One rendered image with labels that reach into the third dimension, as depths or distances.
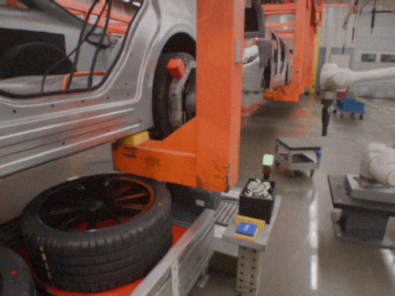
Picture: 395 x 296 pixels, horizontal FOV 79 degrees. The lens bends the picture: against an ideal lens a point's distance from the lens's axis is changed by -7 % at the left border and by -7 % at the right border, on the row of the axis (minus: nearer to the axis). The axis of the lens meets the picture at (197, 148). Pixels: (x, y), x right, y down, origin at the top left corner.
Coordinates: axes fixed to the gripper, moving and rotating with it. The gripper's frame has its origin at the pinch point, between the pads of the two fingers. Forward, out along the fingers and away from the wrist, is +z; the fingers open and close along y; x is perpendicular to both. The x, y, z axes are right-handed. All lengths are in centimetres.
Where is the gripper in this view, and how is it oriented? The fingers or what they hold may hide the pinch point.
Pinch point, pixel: (324, 130)
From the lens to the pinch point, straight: 178.6
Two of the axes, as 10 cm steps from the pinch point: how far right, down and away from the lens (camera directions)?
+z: 0.2, 9.6, 2.7
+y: 1.8, -2.7, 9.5
